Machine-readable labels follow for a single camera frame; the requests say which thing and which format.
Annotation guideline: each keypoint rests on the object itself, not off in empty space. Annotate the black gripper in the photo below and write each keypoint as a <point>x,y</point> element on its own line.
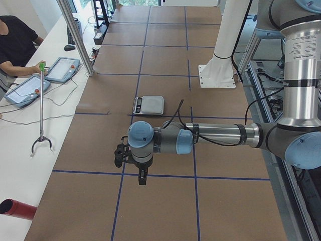
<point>142,165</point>

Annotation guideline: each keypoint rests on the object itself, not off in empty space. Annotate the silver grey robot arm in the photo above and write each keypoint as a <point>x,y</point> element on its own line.
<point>295,137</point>

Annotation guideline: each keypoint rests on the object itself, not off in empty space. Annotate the silver digital kitchen scale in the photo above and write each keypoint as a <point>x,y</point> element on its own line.
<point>148,105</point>

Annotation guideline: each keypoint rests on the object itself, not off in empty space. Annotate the far blue teach pendant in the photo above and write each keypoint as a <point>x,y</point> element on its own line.
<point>62,70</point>

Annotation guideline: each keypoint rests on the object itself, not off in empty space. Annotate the blue teach pendant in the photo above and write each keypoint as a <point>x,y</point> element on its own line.
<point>26,92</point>
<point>62,70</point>

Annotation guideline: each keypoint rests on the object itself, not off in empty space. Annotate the red cylinder tube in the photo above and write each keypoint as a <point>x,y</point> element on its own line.
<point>18,209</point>

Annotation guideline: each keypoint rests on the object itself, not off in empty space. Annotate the near blue teach pendant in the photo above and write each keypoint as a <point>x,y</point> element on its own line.
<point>26,92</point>

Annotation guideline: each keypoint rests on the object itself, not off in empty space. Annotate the black computer mouse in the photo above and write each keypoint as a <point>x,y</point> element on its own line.
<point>69,47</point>

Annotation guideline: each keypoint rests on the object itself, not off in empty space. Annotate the person in black shirt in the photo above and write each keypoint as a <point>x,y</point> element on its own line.
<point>17,47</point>

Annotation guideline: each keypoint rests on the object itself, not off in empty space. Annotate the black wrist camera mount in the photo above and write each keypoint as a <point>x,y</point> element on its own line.
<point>123,153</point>

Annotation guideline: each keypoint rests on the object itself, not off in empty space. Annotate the white pillar with base plate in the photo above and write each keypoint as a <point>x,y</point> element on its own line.
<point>218,72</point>

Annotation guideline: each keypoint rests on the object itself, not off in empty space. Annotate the green-handled reacher grabber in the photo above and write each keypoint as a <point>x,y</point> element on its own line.
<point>41,138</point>

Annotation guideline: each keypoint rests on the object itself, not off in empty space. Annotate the aluminium frame post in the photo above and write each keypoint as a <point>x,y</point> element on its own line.
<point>68,16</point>

